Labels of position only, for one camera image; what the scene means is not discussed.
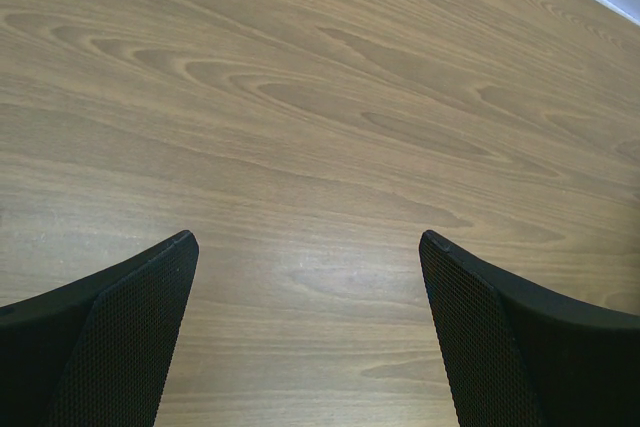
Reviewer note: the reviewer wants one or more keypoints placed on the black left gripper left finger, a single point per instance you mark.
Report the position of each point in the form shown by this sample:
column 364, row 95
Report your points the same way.
column 97, row 351

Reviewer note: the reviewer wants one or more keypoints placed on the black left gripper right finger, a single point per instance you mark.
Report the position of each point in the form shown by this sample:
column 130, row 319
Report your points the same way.
column 519, row 354

